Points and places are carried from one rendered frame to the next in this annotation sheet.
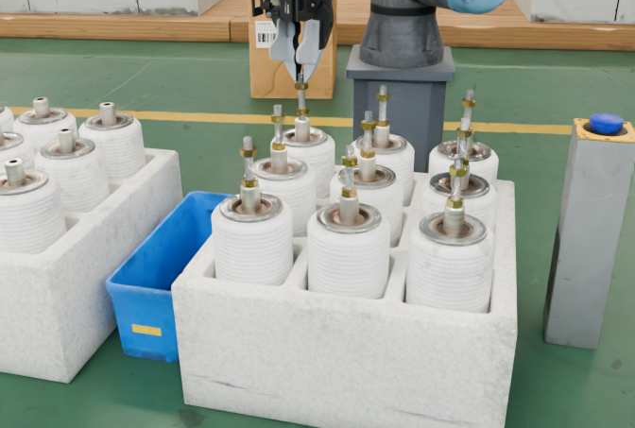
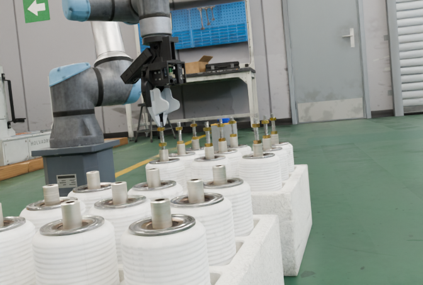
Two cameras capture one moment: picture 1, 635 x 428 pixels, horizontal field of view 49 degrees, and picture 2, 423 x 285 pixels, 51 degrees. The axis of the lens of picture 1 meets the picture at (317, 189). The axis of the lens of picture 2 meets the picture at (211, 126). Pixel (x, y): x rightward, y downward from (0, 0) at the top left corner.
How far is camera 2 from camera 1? 137 cm
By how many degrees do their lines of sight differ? 85
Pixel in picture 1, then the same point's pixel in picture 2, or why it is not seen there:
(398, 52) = (99, 133)
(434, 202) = (245, 150)
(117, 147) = not seen: hidden behind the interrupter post
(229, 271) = (278, 184)
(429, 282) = (291, 160)
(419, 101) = (111, 160)
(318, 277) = (283, 173)
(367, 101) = (97, 166)
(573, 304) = not seen: hidden behind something
